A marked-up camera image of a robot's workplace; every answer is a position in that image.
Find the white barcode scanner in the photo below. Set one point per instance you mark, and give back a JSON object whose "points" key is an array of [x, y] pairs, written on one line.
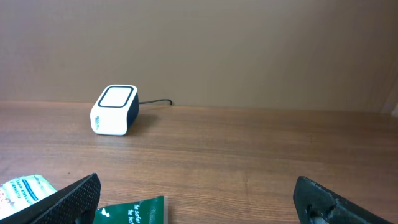
{"points": [[115, 110]]}

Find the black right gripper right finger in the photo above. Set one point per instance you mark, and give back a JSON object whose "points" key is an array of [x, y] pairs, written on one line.
{"points": [[315, 203]]}

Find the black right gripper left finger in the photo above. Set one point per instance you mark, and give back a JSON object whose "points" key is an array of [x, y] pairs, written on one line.
{"points": [[76, 203]]}

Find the white teal pouch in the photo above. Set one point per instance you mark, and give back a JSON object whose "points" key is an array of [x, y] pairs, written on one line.
{"points": [[22, 192]]}

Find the green 3M gloves package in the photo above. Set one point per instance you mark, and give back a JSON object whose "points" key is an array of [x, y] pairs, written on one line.
{"points": [[150, 211]]}

